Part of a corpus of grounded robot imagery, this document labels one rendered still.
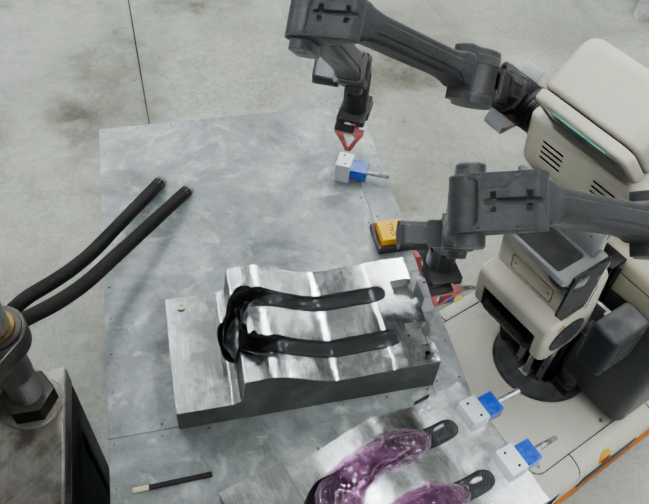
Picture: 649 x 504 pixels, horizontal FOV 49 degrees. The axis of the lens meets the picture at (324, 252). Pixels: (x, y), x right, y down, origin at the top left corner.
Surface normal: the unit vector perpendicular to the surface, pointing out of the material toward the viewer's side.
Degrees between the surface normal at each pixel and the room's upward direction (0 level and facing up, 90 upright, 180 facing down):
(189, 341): 0
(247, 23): 0
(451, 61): 63
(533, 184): 46
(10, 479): 0
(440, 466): 26
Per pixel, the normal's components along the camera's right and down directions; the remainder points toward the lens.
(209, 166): 0.05, -0.64
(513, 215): -0.47, -0.07
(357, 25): 0.68, 0.18
